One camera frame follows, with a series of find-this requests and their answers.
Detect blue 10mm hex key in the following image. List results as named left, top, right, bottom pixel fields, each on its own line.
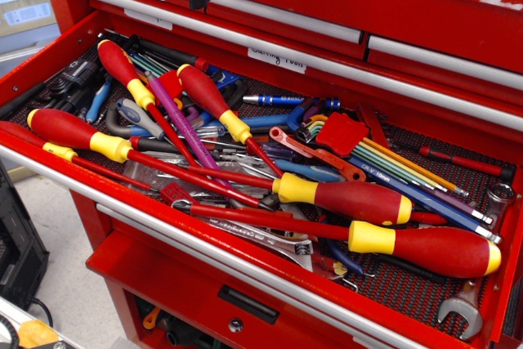
left=348, top=157, right=503, bottom=244

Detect chrome adjustable wrench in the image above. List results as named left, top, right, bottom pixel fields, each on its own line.
left=198, top=216, right=314, bottom=271

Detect blue grey handled screwdriver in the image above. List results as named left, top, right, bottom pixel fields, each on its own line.
left=116, top=98, right=175, bottom=147

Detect black box on floor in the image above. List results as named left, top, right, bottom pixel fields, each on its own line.
left=1, top=168, right=49, bottom=310

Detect large red yellow screwdriver, front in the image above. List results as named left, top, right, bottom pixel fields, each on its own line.
left=173, top=199, right=503, bottom=279

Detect chrome open-end spanner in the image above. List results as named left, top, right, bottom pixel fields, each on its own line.
left=437, top=277, right=483, bottom=341

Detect red tool cabinet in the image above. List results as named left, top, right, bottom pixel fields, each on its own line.
left=36, top=0, right=523, bottom=349

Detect blue Bosch pen screwdriver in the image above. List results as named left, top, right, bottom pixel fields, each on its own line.
left=242, top=95, right=341, bottom=110

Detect blue hex key holder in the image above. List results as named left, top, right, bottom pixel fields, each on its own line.
left=204, top=65, right=244, bottom=89

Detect red holder colourful hex keys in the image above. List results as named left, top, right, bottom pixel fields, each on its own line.
left=296, top=113, right=469, bottom=197

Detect black hex key set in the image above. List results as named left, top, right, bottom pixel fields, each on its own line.
left=38, top=36, right=140, bottom=115

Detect small red precision screwdriver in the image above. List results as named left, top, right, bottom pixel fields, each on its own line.
left=393, top=143, right=516, bottom=181

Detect small blue screwdriver left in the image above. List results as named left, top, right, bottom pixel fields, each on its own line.
left=85, top=77, right=113, bottom=124

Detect open red drawer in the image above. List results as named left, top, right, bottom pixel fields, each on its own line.
left=1, top=6, right=522, bottom=348

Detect thin red yellow screwdriver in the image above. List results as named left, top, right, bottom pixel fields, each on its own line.
left=1, top=121, right=157, bottom=192

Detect purple pink marker tool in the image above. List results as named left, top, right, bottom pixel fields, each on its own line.
left=145, top=71, right=220, bottom=170

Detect orange red flat wrench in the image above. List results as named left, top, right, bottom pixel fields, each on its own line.
left=269, top=127, right=366, bottom=181

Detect blue handled tool centre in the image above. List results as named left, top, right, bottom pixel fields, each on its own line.
left=275, top=159, right=346, bottom=182

